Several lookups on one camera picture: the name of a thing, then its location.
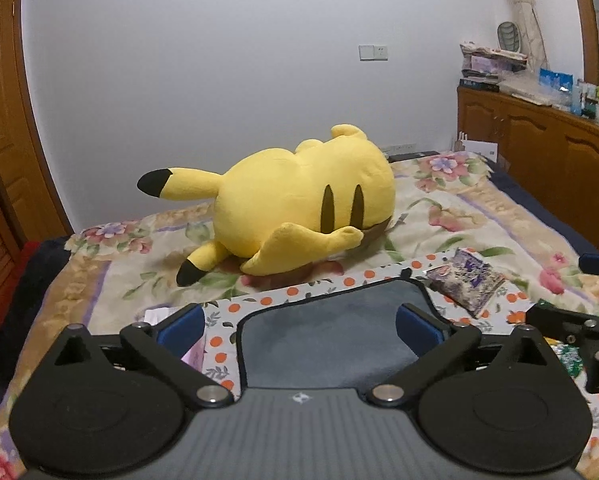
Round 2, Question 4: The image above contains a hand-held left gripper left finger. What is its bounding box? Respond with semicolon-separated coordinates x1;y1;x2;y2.
54;304;236;409

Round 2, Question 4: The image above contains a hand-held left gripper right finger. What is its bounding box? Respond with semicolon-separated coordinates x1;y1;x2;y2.
372;304;551;409

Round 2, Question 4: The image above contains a pink white paper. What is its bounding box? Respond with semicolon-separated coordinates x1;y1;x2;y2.
144;308;208;367

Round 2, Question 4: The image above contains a green patterned wrapper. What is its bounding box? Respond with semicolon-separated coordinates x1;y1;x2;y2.
548;342;587;378

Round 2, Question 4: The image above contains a purple patterned packet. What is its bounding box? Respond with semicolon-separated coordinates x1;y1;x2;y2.
426;248;508;319

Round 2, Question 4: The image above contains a floral blanket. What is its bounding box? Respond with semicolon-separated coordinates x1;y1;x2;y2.
0;152;599;480

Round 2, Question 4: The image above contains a wooden cabinet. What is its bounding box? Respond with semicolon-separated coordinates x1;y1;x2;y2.
456;85;599;257

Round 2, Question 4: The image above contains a white cardboard box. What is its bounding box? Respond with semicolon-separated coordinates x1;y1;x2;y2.
458;131;499;159

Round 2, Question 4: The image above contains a yellow plush toy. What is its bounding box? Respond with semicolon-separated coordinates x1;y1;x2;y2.
136;124;396;288

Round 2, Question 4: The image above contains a blue printed plastic bag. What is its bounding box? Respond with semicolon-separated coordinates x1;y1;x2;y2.
538;68;574;107

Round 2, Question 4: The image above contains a stack of papers and books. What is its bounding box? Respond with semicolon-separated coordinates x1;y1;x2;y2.
458;41;529;93

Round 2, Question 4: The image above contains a grey oval fan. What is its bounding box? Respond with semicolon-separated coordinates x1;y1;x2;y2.
496;20;521;51

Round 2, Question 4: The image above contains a beige curtain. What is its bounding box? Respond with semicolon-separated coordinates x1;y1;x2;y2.
499;0;551;72

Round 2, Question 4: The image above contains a wooden window frame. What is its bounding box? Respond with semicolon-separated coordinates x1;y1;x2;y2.
567;0;599;82

